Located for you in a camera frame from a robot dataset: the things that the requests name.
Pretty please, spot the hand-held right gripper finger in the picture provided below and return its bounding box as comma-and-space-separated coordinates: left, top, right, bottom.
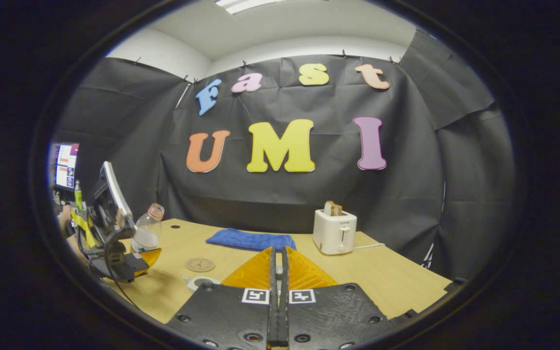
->
280, 246, 397, 350
166, 246, 279, 350

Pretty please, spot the clear plastic water bottle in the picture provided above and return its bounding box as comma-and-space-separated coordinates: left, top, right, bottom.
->
131, 203, 165, 253

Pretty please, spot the round wooden coaster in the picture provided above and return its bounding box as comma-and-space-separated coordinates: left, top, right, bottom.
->
185, 258, 216, 273

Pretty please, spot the computer monitor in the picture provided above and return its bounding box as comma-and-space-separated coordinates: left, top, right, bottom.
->
54, 143, 80, 191

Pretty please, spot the blue folded towel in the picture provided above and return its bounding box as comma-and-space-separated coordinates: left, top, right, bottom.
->
206, 228, 297, 252

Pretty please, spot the white toaster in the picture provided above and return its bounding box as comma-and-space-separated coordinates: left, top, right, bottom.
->
313, 209, 357, 255

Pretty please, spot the black backdrop cloth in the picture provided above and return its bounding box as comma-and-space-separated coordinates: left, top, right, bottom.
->
52, 29, 516, 280

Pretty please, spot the ceiling light panel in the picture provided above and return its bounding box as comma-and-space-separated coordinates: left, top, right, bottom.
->
214, 0, 280, 14

